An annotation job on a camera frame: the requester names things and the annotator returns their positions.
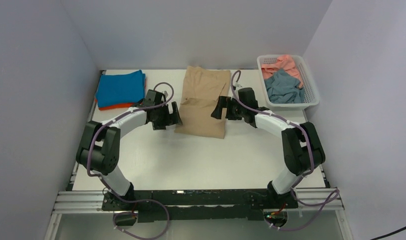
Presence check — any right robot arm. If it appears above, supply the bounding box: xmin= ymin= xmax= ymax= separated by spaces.
xmin=211 ymin=87 xmax=326 ymax=208

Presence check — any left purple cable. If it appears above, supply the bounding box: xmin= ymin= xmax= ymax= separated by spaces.
xmin=86 ymin=82 xmax=175 ymax=240

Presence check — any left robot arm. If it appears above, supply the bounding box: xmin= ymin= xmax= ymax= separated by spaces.
xmin=75 ymin=90 xmax=182 ymax=210

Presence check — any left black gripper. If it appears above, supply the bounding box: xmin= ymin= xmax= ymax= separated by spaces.
xmin=152 ymin=101 xmax=182 ymax=131

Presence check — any folded orange t shirt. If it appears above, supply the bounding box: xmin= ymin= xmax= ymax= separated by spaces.
xmin=94 ymin=80 xmax=146 ymax=111

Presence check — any beige t shirt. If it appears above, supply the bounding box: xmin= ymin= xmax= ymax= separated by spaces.
xmin=174 ymin=66 xmax=231 ymax=139

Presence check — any grey-blue t shirt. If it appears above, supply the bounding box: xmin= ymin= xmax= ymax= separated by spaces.
xmin=264 ymin=68 xmax=305 ymax=104

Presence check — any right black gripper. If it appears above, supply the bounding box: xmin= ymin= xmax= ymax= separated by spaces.
xmin=211 ymin=96 xmax=246 ymax=121

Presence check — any white plastic basket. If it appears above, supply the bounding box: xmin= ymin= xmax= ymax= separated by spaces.
xmin=257 ymin=54 xmax=320 ymax=111

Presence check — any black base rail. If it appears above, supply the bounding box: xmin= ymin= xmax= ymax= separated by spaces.
xmin=101 ymin=188 xmax=298 ymax=223

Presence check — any black cable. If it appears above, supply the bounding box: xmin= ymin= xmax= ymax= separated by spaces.
xmin=370 ymin=221 xmax=406 ymax=240

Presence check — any pink t shirt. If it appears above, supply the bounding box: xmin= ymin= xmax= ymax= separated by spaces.
xmin=261 ymin=54 xmax=304 ymax=89

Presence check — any folded blue t shirt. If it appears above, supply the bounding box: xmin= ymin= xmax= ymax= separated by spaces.
xmin=95 ymin=70 xmax=146 ymax=110

